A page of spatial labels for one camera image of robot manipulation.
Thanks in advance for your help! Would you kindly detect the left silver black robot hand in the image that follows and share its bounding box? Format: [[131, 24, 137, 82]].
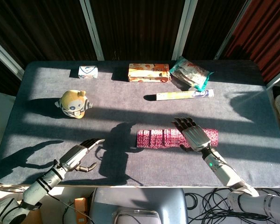
[[59, 139, 105, 174]]

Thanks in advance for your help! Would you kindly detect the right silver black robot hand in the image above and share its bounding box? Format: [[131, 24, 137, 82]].
[[171, 117, 212, 154]]

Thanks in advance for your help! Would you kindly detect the row of red packets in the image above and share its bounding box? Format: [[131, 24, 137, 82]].
[[136, 128, 219, 148]]

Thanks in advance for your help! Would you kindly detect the dark grey table cloth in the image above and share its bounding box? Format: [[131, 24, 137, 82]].
[[0, 60, 280, 189]]

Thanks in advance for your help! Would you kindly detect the long yellow toothpaste box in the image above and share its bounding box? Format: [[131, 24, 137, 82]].
[[155, 89, 215, 101]]

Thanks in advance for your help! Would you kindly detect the yellow striped plush toy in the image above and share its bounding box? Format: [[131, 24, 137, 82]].
[[55, 90, 94, 119]]

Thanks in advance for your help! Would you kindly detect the small orange box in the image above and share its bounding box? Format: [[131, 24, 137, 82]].
[[74, 197, 88, 224]]

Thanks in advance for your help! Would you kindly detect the teal edged snack bag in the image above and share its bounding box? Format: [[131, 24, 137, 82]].
[[169, 56, 214, 91]]

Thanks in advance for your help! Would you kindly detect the brown cardboard box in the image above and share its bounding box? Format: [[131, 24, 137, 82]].
[[25, 206, 43, 224]]

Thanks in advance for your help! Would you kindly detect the grey robot torso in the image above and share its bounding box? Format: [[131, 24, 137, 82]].
[[88, 188, 189, 224]]

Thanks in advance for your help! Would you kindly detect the orange snack box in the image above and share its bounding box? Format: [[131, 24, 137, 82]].
[[127, 63, 172, 83]]

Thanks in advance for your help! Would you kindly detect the small white blue box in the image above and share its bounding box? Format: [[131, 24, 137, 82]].
[[78, 65, 99, 79]]

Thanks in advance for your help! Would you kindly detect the light grey rounded housing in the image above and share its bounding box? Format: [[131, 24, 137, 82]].
[[113, 209, 163, 224]]

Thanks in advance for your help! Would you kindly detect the dark brown curtain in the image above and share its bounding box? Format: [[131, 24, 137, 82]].
[[90, 0, 186, 62]]

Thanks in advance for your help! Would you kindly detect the orange red curtain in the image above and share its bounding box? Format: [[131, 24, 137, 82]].
[[224, 0, 280, 82]]

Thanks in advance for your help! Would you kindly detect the black cable tangle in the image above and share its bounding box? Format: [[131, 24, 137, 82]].
[[184, 186, 280, 224]]

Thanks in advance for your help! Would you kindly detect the white window frame post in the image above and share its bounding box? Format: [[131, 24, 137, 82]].
[[266, 67, 280, 90], [171, 0, 198, 61], [79, 0, 105, 61], [213, 0, 252, 60], [0, 35, 25, 80]]

